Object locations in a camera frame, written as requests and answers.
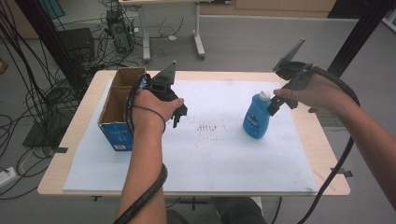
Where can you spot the white table mat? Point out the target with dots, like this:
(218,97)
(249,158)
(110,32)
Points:
(218,155)

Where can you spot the grey floor mat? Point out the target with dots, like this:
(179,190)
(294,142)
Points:
(327,119)

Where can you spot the black metal frame post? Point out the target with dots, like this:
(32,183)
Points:
(358,34)
(53,43)

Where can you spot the black box on floor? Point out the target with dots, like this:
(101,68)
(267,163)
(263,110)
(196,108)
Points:
(77,43)

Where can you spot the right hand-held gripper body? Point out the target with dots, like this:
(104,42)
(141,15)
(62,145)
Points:
(291,73)

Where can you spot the person's left leg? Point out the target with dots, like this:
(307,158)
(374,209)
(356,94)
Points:
(177,217)

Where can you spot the black floor mat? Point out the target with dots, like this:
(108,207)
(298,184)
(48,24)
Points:
(43,133)

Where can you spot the person's right leg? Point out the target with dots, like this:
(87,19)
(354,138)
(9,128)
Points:
(239,211)

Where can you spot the white power strip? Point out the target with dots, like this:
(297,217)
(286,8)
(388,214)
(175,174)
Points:
(7,176)

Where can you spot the white desk frame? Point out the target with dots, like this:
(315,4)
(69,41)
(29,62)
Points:
(197,34)

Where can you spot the blue cardboard box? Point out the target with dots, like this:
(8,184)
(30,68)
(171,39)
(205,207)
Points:
(116,132)

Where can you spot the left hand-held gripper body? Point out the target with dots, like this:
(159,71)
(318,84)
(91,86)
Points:
(162,87)

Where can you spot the black table edge clip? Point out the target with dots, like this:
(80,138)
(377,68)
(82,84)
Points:
(60,150)
(342,172)

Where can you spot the blue plastic bottle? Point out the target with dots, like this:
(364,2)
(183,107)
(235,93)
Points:
(256,119)

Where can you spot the person's leg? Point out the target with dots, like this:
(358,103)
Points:
(239,211)
(177,217)

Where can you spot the person's right hand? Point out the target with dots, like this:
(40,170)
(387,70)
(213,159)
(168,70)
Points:
(320,93)

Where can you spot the computer tower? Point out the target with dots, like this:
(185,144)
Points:
(120,31)

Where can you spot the person's left hand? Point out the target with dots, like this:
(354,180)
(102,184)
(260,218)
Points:
(149,112)

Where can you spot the wooden cabinet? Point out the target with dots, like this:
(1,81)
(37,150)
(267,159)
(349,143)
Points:
(280,7)

